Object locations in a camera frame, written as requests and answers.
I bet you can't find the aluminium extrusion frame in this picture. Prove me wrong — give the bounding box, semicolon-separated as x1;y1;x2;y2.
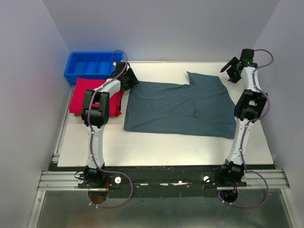
26;85;292;228

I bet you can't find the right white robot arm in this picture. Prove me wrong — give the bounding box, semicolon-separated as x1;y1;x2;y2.
218;48;267;186

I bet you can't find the grey blue t shirt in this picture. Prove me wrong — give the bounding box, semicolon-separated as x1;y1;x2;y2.
124;72;236;139

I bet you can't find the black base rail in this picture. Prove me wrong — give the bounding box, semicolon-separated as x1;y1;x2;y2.
77;163;250;199

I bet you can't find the blue plastic divided bin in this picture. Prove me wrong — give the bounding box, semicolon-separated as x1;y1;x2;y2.
64;51;124;85

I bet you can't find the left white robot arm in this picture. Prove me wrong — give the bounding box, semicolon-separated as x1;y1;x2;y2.
81;61;139;188

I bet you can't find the folded magenta t shirt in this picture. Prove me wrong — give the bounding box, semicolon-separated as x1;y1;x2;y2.
69;78;124;117

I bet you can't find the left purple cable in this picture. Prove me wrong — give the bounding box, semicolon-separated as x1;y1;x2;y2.
85;49;135;209

